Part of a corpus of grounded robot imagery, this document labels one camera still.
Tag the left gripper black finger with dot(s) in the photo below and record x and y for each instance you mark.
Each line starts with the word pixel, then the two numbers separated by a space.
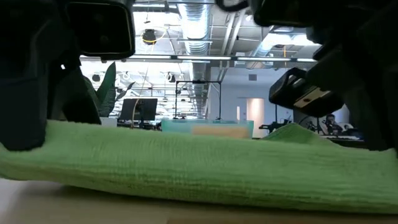
pixel 21 118
pixel 77 99

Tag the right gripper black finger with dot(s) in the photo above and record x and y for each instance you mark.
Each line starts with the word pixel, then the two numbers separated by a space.
pixel 370 121
pixel 392 118

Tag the green microfiber towel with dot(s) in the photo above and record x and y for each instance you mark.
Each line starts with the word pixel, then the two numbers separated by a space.
pixel 199 168

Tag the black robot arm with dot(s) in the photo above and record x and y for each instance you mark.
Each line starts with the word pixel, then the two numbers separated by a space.
pixel 273 126

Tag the teal plastic basket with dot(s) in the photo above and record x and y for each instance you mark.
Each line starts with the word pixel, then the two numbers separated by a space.
pixel 174 126

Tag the person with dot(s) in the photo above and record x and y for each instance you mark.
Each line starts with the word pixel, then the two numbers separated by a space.
pixel 332 124

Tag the black monitor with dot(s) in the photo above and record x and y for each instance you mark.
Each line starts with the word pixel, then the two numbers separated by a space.
pixel 140 109

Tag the black hanging device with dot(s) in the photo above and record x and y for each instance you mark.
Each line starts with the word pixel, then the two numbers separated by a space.
pixel 149 35

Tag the ceiling light strip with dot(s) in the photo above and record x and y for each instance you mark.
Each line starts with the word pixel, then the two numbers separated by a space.
pixel 217 58

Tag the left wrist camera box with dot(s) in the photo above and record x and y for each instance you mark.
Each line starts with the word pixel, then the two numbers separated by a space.
pixel 99 28

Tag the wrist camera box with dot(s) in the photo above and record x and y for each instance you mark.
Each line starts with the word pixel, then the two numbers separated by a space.
pixel 99 28
pixel 289 93

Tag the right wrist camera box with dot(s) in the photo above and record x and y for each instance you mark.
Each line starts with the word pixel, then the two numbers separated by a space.
pixel 289 93

